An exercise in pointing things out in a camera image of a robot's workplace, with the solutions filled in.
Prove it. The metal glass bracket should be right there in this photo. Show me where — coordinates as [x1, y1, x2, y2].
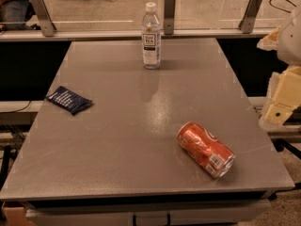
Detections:
[239, 0, 262, 34]
[164, 0, 176, 35]
[30, 0, 55, 37]

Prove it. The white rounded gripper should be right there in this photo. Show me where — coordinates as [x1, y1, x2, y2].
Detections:
[257, 4, 301, 126]

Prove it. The clear water bottle white cap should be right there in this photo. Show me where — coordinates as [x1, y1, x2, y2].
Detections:
[141, 2, 161, 70]

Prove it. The seated person in background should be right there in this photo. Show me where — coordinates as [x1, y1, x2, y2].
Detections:
[0, 0, 31, 30]

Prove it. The metal barrier rail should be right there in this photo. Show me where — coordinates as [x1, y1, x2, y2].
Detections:
[0, 28, 273, 42]

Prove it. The red coke can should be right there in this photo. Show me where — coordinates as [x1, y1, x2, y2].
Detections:
[177, 122, 235, 178]

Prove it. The right metal glass bracket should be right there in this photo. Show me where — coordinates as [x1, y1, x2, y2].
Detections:
[239, 0, 262, 34]

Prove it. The middle metal glass bracket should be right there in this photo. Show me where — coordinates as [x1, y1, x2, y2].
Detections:
[164, 0, 176, 35]

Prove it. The left metal glass bracket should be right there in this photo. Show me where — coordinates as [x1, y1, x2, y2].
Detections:
[30, 0, 55, 37]

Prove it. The cardboard box under table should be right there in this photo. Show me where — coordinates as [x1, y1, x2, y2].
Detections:
[2, 202, 37, 226]

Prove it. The dark blue snack bag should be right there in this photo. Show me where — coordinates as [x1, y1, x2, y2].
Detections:
[46, 86, 92, 116]

